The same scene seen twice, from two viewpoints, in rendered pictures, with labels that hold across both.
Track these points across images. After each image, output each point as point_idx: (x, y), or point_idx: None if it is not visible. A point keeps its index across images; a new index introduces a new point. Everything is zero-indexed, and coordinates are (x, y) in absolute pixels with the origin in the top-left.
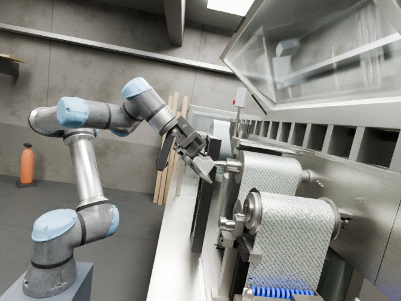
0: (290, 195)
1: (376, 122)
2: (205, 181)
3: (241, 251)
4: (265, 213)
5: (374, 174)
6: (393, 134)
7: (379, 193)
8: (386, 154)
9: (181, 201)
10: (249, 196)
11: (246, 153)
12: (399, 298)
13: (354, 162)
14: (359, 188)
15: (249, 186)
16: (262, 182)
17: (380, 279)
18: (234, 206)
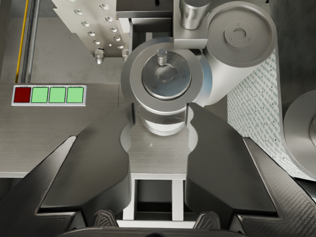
0: (229, 113)
1: (159, 225)
2: (126, 102)
3: (131, 3)
4: None
5: (145, 173)
6: (161, 209)
7: (135, 157)
8: (161, 188)
9: None
10: (177, 100)
11: (310, 178)
12: (99, 89)
13: (172, 179)
14: (156, 154)
15: (265, 102)
16: (252, 120)
17: (115, 90)
18: (274, 38)
